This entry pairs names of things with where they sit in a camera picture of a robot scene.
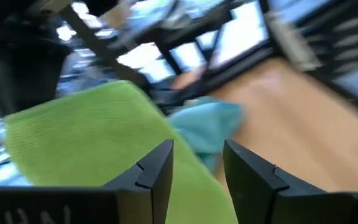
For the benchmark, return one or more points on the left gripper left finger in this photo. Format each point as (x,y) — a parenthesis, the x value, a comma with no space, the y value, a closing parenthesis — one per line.
(154,186)

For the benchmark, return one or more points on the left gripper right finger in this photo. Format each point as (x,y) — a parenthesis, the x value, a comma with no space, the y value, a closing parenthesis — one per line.
(250,186)

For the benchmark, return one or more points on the light blue microfiber towel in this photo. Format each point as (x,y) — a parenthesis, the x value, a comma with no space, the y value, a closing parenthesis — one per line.
(210,124)

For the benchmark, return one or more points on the green microfiber towel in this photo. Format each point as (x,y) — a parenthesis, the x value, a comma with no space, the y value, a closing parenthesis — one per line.
(89,133)

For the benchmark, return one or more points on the black plastic crate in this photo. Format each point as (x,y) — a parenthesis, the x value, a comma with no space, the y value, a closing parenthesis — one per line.
(322,40)

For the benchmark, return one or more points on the black aluminium table frame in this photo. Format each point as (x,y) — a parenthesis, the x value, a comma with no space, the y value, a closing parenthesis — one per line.
(104,51)

